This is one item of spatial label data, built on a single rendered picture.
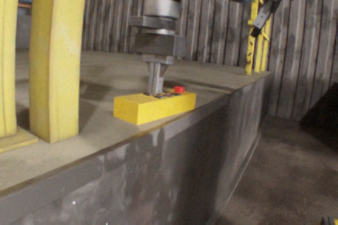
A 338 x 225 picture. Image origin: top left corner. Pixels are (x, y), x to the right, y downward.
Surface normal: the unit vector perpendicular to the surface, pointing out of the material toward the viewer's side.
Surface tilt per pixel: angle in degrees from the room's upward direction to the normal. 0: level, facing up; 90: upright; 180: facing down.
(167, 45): 90
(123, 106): 90
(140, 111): 90
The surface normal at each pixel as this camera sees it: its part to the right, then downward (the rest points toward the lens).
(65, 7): 0.88, 0.16
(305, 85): -0.47, 0.10
